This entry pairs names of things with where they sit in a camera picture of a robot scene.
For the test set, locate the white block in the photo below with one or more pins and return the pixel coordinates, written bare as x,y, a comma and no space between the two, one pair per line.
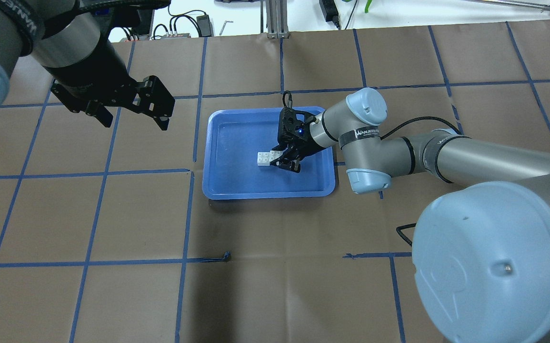
273,156
263,158

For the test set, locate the black power adapter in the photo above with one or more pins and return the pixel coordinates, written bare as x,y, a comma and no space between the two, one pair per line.
204,25

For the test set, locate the black power strip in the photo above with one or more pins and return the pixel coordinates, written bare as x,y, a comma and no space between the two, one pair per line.
329,11

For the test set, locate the grey usb hub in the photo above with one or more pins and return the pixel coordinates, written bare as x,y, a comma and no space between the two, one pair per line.
171,35

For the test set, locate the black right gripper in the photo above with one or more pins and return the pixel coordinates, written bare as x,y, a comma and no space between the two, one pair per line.
304,147

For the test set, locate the blue plastic tray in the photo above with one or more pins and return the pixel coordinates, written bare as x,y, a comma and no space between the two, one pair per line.
231,171

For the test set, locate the metal rod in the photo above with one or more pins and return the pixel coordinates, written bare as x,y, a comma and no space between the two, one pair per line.
515,3

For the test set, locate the aluminium frame post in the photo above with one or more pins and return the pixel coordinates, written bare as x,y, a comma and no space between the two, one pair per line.
277,19

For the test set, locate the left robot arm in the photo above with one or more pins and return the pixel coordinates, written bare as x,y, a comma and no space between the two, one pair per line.
74,48

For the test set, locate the silver allen key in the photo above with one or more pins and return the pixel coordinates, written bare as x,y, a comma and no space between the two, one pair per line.
224,26

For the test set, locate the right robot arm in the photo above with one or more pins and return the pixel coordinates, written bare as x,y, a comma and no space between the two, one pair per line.
481,249

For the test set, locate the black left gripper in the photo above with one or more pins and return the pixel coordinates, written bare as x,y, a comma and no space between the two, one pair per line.
91,67

